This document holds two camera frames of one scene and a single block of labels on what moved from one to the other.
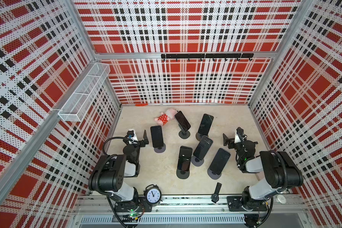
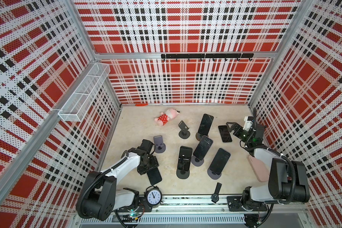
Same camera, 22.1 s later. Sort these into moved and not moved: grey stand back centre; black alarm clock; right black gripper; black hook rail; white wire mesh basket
Moved: right black gripper
Not moved: grey stand back centre; black hook rail; black alarm clock; white wire mesh basket
